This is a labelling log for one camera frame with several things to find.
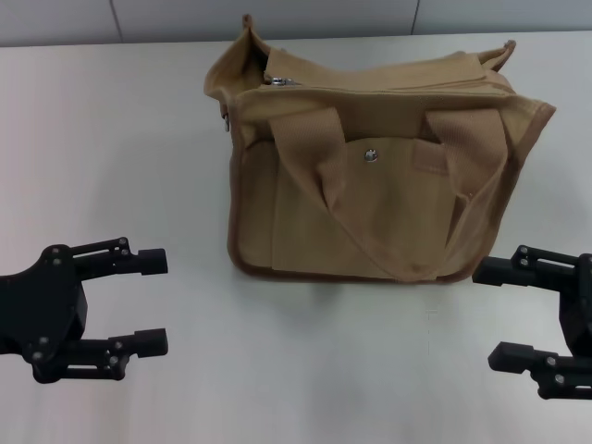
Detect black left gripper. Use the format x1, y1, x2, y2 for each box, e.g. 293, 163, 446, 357
0, 237, 168, 384

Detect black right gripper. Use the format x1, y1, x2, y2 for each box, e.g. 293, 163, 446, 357
472, 244, 592, 401

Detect khaki canvas food bag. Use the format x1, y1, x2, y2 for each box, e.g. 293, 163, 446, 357
203, 13, 558, 284

